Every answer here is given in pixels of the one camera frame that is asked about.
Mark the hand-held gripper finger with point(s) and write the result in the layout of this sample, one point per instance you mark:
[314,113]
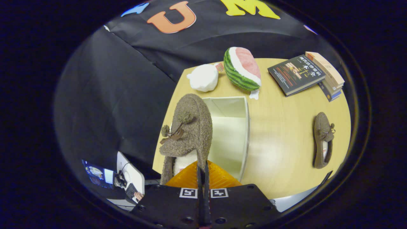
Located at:
[200,210]
[207,210]

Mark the grey fabric storage box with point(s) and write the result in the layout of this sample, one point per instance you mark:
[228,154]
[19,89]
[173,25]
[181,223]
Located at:
[229,136]

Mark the brown fuzzy slipper shoe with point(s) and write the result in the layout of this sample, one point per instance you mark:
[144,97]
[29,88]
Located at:
[321,125]
[190,114]

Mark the small lit screen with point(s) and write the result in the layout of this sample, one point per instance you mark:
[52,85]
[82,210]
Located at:
[97,173]

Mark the white plush toy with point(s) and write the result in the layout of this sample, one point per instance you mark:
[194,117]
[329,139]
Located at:
[203,78]

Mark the watermelon slice plush toy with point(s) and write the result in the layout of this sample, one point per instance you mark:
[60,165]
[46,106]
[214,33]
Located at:
[241,70]

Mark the black paperback book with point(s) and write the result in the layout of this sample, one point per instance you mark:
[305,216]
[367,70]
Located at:
[294,74]

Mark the blue book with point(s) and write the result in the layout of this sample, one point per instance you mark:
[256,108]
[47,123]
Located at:
[330,94]

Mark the tan book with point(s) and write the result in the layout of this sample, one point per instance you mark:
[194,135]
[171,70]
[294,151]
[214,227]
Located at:
[327,70]

